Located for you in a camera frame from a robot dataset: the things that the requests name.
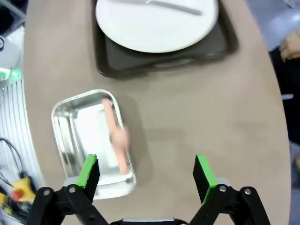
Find yellow emergency stop button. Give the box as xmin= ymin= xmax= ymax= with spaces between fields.
xmin=8 ymin=176 xmax=38 ymax=208

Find black box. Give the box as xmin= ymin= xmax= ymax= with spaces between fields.
xmin=0 ymin=0 xmax=27 ymax=36

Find person's right hand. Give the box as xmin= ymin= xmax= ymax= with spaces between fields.
xmin=278 ymin=30 xmax=300 ymax=62

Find white round plate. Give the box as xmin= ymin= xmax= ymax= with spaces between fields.
xmin=95 ymin=0 xmax=220 ymax=53

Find thin black cable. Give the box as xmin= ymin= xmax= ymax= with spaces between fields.
xmin=0 ymin=137 xmax=24 ymax=188

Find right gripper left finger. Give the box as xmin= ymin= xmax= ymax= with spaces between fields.
xmin=28 ymin=153 xmax=111 ymax=225

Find brown plastic tray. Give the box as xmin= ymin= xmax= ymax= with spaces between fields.
xmin=92 ymin=0 xmax=240 ymax=79

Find pink handled lint roller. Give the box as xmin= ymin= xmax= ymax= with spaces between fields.
xmin=76 ymin=97 xmax=131 ymax=175

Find rectangular steel container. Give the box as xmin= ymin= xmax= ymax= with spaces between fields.
xmin=51 ymin=89 xmax=137 ymax=201

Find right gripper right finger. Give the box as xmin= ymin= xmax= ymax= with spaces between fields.
xmin=187 ymin=154 xmax=272 ymax=225

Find white ribbed panel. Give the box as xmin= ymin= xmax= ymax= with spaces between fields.
xmin=0 ymin=79 xmax=45 ymax=189

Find silver metal cutlery piece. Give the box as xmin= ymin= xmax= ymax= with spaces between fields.
xmin=120 ymin=0 xmax=203 ymax=16

